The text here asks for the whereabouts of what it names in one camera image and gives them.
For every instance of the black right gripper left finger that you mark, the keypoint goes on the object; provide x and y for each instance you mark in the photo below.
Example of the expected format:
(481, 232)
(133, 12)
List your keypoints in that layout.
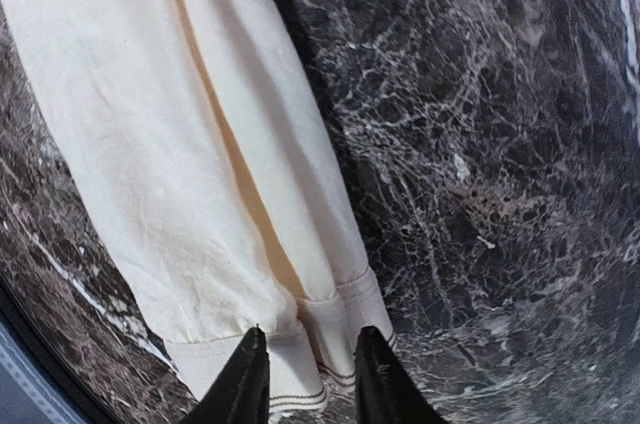
(240, 394)

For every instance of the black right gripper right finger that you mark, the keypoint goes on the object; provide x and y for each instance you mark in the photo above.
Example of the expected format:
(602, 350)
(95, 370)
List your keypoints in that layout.
(385, 393)

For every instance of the beige boxer underwear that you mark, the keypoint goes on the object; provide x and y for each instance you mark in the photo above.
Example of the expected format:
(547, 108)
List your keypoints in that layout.
(199, 152)

